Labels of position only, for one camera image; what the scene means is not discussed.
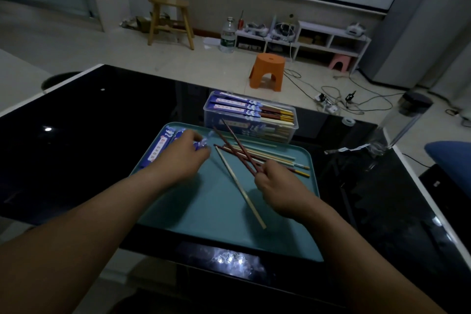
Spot person's right hand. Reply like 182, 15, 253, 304
254, 159, 321, 221

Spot person's left hand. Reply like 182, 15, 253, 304
149, 129, 212, 188

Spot blue clear chopstick sleeve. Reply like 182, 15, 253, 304
194, 131, 216, 151

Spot dark red chopstick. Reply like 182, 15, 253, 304
213, 128, 257, 177
222, 119, 259, 175

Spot person's right forearm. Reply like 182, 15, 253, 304
302, 204, 447, 314

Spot person's left forearm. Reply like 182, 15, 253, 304
0, 167, 164, 314

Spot long beige chopstick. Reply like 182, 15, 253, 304
215, 146, 267, 230

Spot beige chopstick with teal tip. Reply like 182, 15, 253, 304
230, 144, 311, 170

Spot pale green chopstick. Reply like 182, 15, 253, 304
225, 136, 277, 148

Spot red chopstick with yellow tip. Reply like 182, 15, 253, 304
214, 144, 311, 178

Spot blue sleeve with white label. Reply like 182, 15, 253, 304
146, 125, 175, 169

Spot teal plastic tray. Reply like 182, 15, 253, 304
130, 122, 324, 263

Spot clear plastic storage box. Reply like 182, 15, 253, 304
203, 90, 299, 144

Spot stack of packaged chopsticks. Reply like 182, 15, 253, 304
210, 91, 296, 141

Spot white power strip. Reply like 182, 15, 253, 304
315, 93, 339, 114

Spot orange plastic stool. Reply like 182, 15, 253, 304
249, 53, 287, 92

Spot large plastic water bottle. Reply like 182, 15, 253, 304
219, 17, 237, 54

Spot pink plastic stool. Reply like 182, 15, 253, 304
328, 54, 356, 72

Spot cardboard scraps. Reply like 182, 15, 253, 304
121, 12, 173, 33

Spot clear bottle with black lid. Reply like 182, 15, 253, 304
369, 92, 434, 158

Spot wooden chair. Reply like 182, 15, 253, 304
139, 0, 195, 51

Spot white low shelf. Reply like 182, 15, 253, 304
234, 20, 372, 75

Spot black seat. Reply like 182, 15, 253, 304
419, 164, 471, 252

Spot blue cushion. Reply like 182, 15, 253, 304
425, 141, 471, 198

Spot white bottle strap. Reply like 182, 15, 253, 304
324, 143, 371, 155

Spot tangled floor cables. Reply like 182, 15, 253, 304
283, 67, 406, 116

